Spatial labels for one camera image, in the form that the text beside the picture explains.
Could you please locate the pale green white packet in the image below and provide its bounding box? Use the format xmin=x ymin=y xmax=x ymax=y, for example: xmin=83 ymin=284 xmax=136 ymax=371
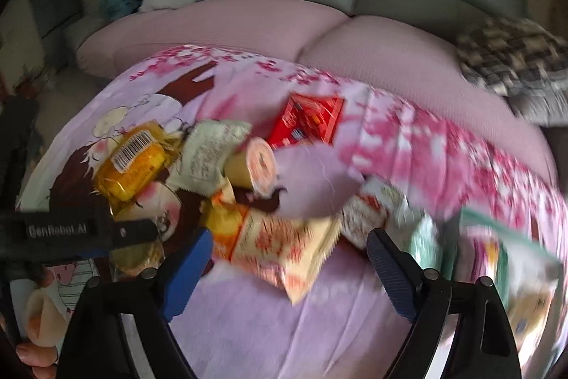
xmin=166 ymin=119 xmax=251 ymax=195

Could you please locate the black white patterned pillow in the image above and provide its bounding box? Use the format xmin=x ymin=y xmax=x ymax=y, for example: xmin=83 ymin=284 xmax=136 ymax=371
xmin=456 ymin=16 xmax=568 ymax=96

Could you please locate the person's left hand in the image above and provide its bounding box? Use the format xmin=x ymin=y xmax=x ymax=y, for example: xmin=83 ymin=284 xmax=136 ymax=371
xmin=0 ymin=272 xmax=60 ymax=379

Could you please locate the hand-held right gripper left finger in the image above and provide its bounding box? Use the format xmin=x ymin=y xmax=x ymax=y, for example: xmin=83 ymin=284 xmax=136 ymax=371
xmin=58 ymin=227 xmax=213 ymax=379

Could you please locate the red white blurred packet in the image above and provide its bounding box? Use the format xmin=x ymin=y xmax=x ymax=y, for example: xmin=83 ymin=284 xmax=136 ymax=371
xmin=342 ymin=193 xmax=387 ymax=249

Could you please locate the red packet with white print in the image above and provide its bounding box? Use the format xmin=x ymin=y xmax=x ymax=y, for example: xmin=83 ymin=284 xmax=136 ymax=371
xmin=266 ymin=92 xmax=347 ymax=151

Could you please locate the printed pink blanket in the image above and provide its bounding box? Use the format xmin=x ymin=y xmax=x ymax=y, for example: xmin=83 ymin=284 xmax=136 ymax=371
xmin=13 ymin=44 xmax=568 ymax=379

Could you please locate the grey pillow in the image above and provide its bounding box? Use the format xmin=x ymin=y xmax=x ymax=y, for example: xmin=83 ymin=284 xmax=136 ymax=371
xmin=508 ymin=81 xmax=568 ymax=126

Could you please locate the brown cookie packet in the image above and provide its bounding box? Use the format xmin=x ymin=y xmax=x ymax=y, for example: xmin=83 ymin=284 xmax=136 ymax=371
xmin=111 ymin=241 xmax=165 ymax=277

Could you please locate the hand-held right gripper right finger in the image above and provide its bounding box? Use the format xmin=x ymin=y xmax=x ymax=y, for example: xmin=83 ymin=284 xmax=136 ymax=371
xmin=366 ymin=228 xmax=522 ymax=379

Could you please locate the teal shallow cardboard box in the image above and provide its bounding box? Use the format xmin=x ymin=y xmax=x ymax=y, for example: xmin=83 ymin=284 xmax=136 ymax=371
xmin=444 ymin=206 xmax=564 ymax=362

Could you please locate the dark cabinet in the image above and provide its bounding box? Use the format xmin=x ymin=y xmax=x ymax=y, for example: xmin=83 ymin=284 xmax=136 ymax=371
xmin=30 ymin=0 xmax=83 ymax=42

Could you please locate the yellow pudding cup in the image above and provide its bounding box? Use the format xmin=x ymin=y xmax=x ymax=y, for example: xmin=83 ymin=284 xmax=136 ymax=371
xmin=223 ymin=137 xmax=278 ymax=197

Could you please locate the orange white packet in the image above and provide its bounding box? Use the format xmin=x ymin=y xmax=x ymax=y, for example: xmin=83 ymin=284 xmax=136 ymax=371
xmin=208 ymin=195 xmax=342 ymax=304

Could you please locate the teal cloth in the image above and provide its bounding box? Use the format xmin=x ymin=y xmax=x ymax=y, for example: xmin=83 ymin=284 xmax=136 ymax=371
xmin=100 ymin=0 xmax=143 ymax=19

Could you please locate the orange cake packet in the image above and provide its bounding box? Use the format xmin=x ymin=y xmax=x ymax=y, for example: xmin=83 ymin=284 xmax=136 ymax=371
xmin=92 ymin=120 xmax=185 ymax=204

